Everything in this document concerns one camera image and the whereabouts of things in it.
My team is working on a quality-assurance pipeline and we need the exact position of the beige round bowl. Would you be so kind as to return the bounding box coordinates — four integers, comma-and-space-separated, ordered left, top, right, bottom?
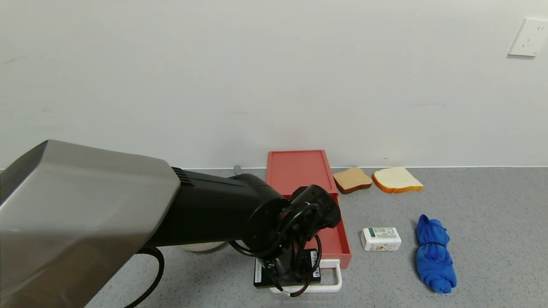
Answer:
178, 241, 227, 253

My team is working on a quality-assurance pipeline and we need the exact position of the small white printed carton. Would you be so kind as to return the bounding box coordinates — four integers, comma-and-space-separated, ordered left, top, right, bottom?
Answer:
360, 227, 402, 252

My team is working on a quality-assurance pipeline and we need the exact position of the white bread slice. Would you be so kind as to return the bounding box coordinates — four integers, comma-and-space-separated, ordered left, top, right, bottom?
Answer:
372, 166, 424, 194

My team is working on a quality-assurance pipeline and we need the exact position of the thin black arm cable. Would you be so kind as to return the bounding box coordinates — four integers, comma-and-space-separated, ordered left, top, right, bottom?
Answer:
124, 246, 165, 308

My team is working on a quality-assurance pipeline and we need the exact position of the black wrist cable bundle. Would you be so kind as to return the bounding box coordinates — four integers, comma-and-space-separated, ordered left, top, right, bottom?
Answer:
229, 203, 322, 298

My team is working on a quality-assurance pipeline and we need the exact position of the brown toast slice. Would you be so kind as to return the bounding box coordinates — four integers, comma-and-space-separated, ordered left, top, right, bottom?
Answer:
333, 167, 373, 195

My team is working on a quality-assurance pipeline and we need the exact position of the red drawer with white handle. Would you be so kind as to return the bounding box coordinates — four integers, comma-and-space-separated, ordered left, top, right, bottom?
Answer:
270, 192, 352, 294

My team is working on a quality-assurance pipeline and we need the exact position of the blue bundled cloth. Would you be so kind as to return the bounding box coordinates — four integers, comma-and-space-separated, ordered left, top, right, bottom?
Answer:
414, 214, 458, 294

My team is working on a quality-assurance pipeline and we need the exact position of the white wall socket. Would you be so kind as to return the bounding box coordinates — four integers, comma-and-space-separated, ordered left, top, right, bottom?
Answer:
508, 17, 548, 57

